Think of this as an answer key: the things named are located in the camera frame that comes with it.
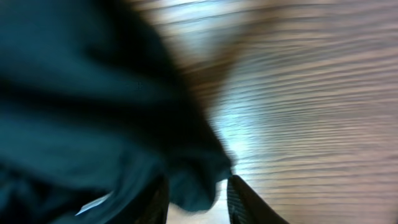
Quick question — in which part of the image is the black t-shirt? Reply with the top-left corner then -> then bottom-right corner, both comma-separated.
1,0 -> 231,223

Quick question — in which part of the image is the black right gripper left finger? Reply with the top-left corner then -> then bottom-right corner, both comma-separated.
107,177 -> 170,224

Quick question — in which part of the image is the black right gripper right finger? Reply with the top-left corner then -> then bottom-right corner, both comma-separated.
227,175 -> 289,224

